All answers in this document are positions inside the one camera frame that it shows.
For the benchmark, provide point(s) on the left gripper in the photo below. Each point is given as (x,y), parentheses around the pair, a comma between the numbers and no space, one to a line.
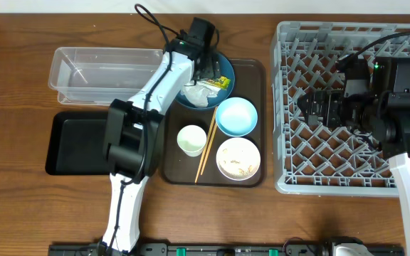
(212,65)

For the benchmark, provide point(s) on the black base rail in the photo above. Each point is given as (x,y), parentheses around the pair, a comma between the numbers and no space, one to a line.
(161,249)

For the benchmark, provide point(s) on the black plastic tray bin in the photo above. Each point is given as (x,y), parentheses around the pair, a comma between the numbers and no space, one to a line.
(76,144)

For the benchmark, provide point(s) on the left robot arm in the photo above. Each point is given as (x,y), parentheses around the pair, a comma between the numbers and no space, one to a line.
(133,141)

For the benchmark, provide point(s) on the white cup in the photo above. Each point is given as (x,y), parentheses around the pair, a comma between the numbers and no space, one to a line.
(191,139)

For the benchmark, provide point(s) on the yellow green snack wrapper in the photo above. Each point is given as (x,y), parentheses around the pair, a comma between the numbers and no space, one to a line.
(221,82)

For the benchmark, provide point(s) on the clear plastic bin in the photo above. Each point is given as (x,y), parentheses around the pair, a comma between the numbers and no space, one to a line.
(97,76)

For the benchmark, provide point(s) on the wooden chopstick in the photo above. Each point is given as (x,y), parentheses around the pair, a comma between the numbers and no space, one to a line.
(209,148)
(208,139)

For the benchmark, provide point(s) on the white napkin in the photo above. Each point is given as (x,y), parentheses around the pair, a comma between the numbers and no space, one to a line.
(200,93)

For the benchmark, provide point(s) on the white bowl with food scraps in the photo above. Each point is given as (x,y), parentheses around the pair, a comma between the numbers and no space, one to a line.
(238,159)

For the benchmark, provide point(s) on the dark blue plate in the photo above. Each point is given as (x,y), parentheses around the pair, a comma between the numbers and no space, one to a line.
(227,71)

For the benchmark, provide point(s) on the grey dishwasher rack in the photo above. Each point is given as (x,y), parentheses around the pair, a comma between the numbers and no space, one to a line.
(315,160)

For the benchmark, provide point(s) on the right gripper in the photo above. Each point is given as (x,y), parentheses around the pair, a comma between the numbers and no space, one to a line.
(319,107)

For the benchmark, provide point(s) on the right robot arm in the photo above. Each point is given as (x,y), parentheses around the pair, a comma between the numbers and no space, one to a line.
(374,100)

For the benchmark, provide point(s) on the light blue bowl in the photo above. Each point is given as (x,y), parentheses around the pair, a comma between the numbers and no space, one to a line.
(236,117)

